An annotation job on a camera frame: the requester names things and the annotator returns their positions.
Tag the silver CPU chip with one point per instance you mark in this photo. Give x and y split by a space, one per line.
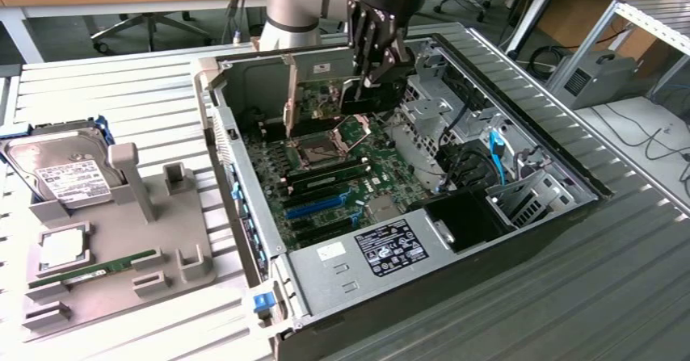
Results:
61 252

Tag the blue case latch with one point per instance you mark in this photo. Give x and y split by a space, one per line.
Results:
261 301

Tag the grey computer box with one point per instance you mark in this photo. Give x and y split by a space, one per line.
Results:
603 82

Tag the CPU socket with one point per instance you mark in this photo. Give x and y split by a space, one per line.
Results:
315 155

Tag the silver hard disk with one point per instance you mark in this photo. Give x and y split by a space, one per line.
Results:
53 163

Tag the green RAM stick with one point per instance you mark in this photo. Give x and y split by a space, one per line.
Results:
129 261

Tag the installed RAM stick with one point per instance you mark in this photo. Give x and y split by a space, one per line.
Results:
323 180

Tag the open PC case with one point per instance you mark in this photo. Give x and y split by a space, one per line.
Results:
431 308

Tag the blue slot clip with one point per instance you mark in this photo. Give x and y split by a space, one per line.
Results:
235 193

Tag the silver disk bay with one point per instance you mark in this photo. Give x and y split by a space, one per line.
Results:
524 209

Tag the silver power supply unit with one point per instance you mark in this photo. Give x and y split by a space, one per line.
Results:
333 280

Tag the green motherboard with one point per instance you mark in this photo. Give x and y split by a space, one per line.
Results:
376 163

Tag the metal socket cover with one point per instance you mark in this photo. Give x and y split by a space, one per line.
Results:
352 135

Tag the black office chair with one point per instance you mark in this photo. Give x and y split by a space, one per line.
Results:
153 26
480 13

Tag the perforated silver drive cage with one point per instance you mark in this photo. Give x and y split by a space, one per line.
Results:
425 110

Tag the silver chipset heatsink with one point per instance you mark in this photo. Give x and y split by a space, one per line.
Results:
383 211

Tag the grey parts rack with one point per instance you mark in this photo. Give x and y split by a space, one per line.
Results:
119 240

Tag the graphics card with black shroud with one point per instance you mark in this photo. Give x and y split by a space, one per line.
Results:
317 98

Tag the aluminium frame rack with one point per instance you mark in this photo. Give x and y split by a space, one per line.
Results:
646 18

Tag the blue disk carrier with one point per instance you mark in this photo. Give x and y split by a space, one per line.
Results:
101 131

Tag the black tripod pole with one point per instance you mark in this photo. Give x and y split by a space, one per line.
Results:
546 1

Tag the blue expansion slot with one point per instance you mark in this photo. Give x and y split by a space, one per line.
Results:
315 212

